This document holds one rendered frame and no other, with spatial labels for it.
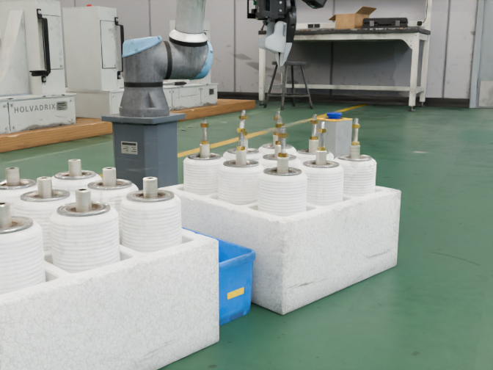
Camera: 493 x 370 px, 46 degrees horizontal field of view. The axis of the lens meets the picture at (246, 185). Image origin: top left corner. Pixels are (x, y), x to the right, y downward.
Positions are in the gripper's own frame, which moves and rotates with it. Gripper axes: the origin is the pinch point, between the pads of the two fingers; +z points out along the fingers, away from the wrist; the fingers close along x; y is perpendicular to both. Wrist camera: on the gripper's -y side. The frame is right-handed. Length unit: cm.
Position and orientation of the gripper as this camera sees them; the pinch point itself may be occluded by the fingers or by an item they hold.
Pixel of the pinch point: (283, 59)
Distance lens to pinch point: 127.2
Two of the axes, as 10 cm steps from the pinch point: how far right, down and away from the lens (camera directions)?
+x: 4.1, 1.9, -8.9
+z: 0.0, 9.8, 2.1
